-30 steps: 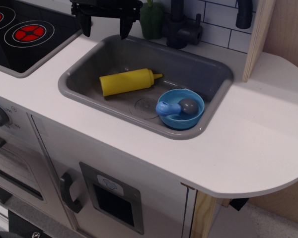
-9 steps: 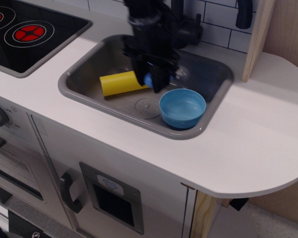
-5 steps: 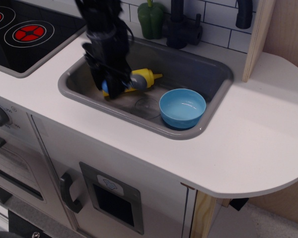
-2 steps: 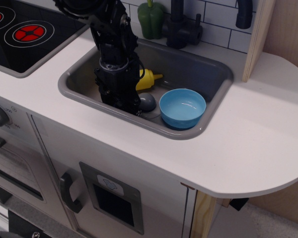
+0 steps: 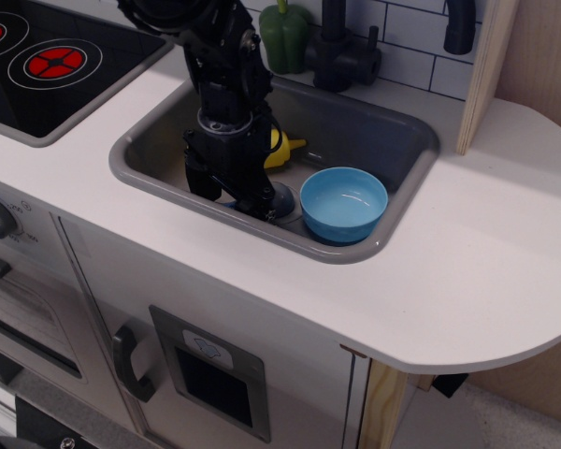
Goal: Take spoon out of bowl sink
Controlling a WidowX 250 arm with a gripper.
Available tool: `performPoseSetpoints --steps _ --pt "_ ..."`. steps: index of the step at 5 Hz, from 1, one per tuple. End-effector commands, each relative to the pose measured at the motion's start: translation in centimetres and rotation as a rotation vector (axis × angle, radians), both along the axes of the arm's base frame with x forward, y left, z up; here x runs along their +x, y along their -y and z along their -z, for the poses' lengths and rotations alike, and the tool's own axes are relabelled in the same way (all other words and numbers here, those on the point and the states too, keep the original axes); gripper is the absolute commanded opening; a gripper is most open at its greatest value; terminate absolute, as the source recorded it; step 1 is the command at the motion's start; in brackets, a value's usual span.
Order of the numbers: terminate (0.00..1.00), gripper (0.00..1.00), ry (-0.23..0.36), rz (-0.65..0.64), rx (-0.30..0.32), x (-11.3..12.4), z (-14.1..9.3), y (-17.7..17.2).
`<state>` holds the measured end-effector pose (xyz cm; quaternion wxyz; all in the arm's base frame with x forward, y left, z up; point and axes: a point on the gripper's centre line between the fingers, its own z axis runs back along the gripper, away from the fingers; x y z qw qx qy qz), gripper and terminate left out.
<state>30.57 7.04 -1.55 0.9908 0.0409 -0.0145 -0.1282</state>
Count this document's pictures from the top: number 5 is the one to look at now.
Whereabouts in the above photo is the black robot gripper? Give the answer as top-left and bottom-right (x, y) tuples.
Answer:
(183, 110), (278, 221)

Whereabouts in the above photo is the blue and grey toy spoon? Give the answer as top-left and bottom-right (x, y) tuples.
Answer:
(223, 182), (295, 222)

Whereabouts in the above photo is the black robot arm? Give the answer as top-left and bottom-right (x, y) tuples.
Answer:
(118, 0), (295, 222)

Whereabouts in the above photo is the light blue plastic bowl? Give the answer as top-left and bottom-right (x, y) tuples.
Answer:
(299, 167), (389, 244)

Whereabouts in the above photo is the grey plastic sink basin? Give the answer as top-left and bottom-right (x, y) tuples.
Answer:
(109, 78), (439, 264)

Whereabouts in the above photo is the yellow toy mustard bottle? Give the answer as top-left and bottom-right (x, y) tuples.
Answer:
(264, 129), (308, 169)

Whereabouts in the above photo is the green toy bell pepper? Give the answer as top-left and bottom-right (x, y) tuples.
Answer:
(259, 0), (310, 75)

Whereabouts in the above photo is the black toy faucet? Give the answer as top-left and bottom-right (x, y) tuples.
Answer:
(306, 1), (479, 99)

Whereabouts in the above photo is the grey ice dispenser panel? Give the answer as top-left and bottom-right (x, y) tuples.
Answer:
(150, 305), (271, 443)

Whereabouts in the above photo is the black toy stovetop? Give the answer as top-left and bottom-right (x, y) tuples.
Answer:
(0, 1), (172, 147)

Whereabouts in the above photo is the grey toy oven door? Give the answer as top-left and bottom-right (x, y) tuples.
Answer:
(0, 265), (83, 381)

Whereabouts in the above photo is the light wooden side panel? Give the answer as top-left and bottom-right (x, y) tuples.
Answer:
(455, 0), (519, 155)

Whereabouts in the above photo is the grey cabinet door handle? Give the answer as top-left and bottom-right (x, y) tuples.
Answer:
(111, 326), (155, 403)

